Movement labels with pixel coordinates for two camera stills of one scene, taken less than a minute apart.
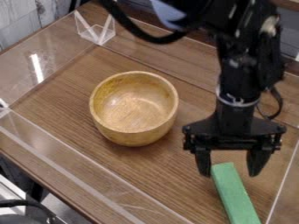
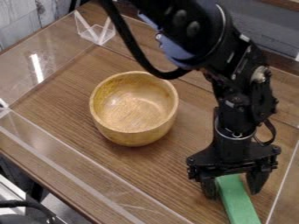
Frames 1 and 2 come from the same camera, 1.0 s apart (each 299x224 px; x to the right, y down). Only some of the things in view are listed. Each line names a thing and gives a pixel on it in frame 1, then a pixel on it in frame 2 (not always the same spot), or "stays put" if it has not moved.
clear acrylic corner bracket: [97, 33] stays put
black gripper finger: [257, 157] -> [257, 179]
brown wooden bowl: [134, 107] stays put
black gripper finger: [203, 159] -> [210, 187]
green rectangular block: [233, 193] stays put
